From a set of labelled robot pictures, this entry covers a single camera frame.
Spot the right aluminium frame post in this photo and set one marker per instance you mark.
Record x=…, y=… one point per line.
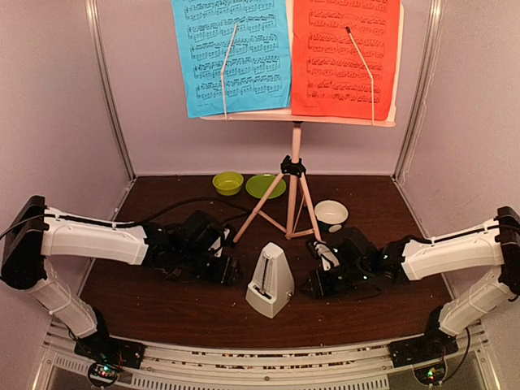
x=425, y=77

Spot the front aluminium rail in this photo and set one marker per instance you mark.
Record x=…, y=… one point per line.
x=351, y=366

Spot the red sheet music paper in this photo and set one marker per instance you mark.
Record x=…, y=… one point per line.
x=345, y=59

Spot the left aluminium frame post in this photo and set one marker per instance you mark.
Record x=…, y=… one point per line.
x=95, y=28

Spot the white metronome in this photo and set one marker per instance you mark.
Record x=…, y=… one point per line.
x=272, y=285

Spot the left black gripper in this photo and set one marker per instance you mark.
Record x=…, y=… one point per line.
x=224, y=274

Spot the aluminium frame post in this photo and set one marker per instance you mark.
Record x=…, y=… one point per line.
x=425, y=77
x=95, y=28

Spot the green plate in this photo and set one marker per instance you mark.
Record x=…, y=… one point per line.
x=257, y=186

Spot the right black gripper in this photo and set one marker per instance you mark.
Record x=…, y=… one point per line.
x=319, y=288

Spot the lime green bowl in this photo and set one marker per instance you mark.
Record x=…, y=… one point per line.
x=228, y=183

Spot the clear metronome front cover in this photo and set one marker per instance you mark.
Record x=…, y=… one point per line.
x=173, y=275

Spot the pink music stand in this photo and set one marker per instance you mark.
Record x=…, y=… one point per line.
x=293, y=212

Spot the blue sheet music paper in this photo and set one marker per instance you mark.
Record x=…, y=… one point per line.
x=234, y=54

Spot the white and blue bowl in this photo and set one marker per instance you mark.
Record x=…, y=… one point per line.
x=331, y=215

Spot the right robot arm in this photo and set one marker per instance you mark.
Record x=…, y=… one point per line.
x=349, y=261

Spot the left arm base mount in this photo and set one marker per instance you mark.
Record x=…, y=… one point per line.
x=109, y=364

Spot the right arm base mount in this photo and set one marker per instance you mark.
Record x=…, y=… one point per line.
x=427, y=357

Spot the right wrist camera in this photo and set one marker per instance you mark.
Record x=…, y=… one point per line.
x=321, y=252

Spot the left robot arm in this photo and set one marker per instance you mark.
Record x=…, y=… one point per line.
x=194, y=247

